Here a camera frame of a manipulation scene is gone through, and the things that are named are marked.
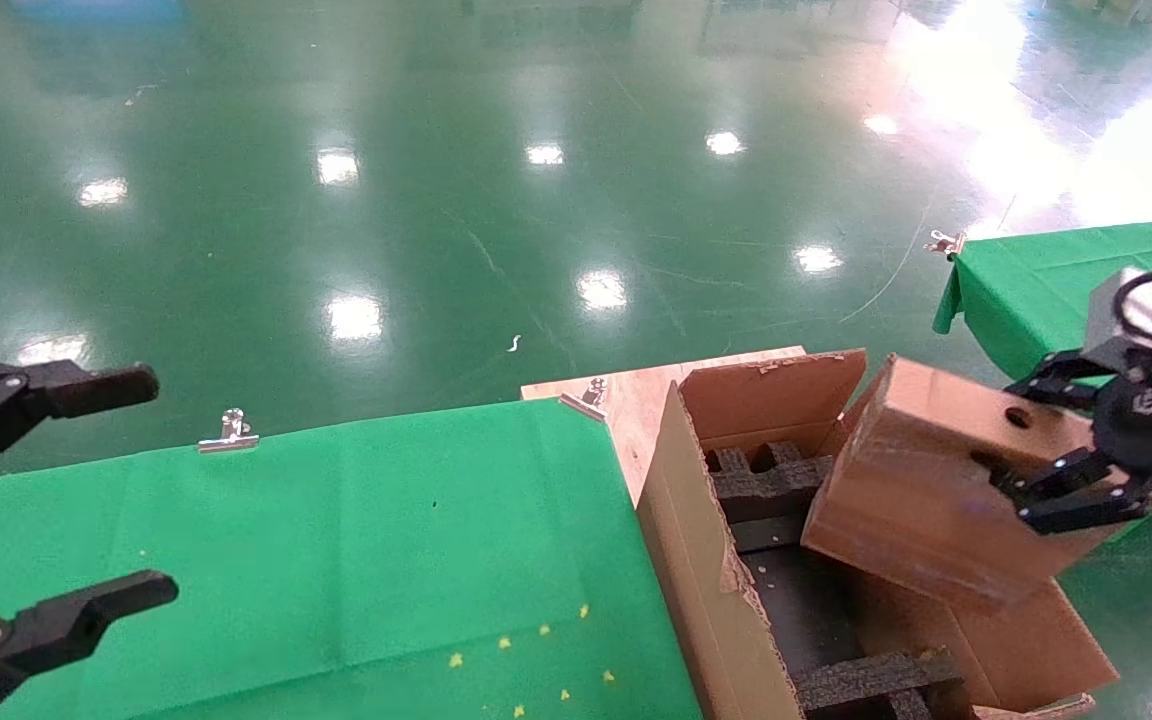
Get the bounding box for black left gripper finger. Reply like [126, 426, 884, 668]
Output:
[0, 358, 159, 493]
[0, 572, 179, 720]

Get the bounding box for small brown box with holes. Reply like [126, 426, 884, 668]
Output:
[801, 355, 1152, 616]

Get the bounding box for large open cardboard carton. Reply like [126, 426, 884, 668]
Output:
[636, 348, 1122, 720]

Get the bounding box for large flat green tablecloth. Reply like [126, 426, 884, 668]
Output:
[0, 398, 705, 720]

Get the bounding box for notched black foam block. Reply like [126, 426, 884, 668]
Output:
[704, 440, 837, 523]

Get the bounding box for black foam base sheet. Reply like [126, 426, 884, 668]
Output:
[733, 515, 872, 681]

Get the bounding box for long black foam block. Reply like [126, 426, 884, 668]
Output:
[794, 650, 967, 720]

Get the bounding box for light wooden board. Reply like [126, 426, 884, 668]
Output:
[521, 346, 807, 506]

